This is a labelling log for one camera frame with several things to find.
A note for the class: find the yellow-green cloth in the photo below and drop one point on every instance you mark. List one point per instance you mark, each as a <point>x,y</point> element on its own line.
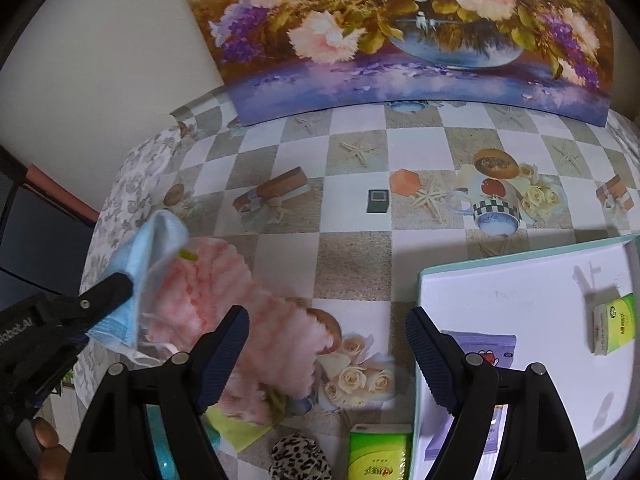
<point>235,432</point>

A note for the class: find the white box with teal rim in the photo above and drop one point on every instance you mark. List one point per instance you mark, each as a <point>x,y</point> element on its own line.
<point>525,320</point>

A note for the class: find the pink fluffy sock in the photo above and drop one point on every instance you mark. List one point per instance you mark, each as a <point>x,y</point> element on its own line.
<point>210,280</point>

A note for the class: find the checkered printed tablecloth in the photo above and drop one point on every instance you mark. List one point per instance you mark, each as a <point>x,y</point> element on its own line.
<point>350,260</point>

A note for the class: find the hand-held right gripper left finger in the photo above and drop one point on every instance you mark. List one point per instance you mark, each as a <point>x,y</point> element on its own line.
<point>222,360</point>

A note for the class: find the small green tissue pack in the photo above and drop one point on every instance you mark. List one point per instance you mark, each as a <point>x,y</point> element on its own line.
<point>615,325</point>

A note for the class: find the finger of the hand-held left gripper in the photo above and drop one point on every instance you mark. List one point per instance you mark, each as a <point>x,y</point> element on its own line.
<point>107,290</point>

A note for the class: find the leopard print scrunchie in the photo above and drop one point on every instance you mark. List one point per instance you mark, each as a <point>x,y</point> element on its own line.
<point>300,460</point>

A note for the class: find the purple printed packet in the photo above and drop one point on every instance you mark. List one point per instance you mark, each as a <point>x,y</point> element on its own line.
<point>490,347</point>

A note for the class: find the floral canvas painting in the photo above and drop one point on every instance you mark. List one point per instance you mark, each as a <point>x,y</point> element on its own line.
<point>400,35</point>

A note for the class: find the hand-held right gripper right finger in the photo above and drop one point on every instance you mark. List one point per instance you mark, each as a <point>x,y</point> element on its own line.
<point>430,360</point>

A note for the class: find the grey floral tablecloth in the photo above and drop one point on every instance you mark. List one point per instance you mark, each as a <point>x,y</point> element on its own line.
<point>130,175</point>

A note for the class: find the teal plastic lid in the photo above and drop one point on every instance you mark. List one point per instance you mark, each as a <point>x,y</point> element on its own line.
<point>162,455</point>

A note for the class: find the person's left hand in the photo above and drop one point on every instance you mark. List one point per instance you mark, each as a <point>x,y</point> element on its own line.
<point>47,442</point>

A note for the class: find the blue face mask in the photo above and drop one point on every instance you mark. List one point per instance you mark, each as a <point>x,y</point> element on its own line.
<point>150,245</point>

